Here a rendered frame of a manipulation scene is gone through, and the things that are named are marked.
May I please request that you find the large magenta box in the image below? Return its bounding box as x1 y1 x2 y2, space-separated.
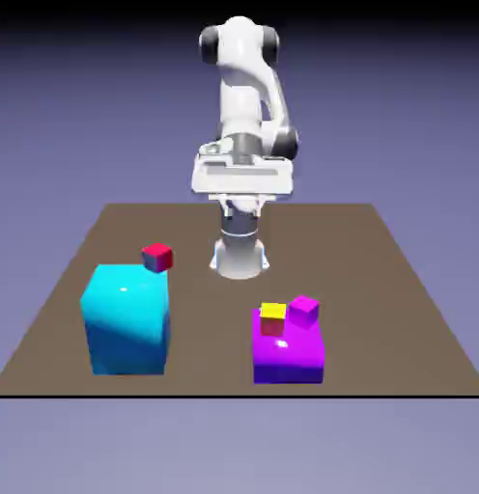
251 307 326 386

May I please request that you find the large cyan box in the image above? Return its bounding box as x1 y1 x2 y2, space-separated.
79 263 172 376

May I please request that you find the small yellow cube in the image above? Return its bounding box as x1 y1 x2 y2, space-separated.
259 302 288 338

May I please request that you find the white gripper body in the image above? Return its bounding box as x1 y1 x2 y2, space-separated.
190 153 295 203

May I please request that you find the small magenta cube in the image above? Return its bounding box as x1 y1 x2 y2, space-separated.
287 294 321 329

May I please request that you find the small red cube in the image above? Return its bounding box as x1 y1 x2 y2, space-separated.
141 241 174 274

